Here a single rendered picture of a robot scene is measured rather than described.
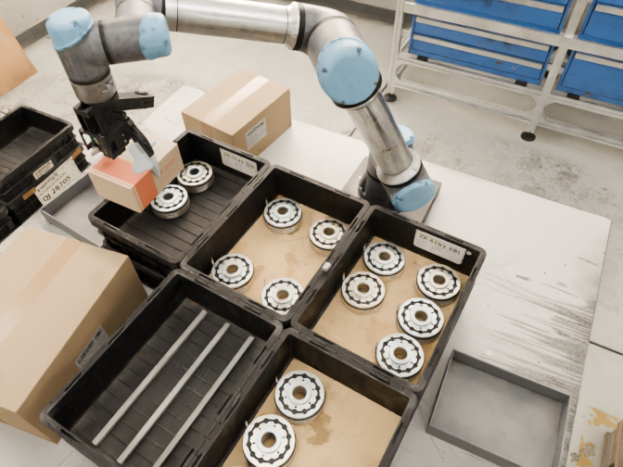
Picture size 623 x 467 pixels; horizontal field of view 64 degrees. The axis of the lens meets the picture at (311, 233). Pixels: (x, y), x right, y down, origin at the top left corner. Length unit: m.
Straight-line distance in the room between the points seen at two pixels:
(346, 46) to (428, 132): 2.03
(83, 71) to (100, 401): 0.66
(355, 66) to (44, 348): 0.86
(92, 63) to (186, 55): 2.76
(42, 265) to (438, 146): 2.16
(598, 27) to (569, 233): 1.34
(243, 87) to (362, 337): 0.99
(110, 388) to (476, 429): 0.81
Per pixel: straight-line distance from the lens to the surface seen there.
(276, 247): 1.31
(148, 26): 0.97
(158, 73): 3.60
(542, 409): 1.33
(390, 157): 1.21
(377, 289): 1.20
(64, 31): 0.97
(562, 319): 1.47
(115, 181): 1.14
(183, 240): 1.37
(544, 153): 3.05
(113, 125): 1.09
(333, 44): 1.02
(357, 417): 1.09
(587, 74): 2.89
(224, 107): 1.71
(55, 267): 1.34
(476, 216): 1.61
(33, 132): 2.51
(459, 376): 1.30
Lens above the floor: 1.86
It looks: 51 degrees down
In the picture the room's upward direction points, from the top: 2 degrees counter-clockwise
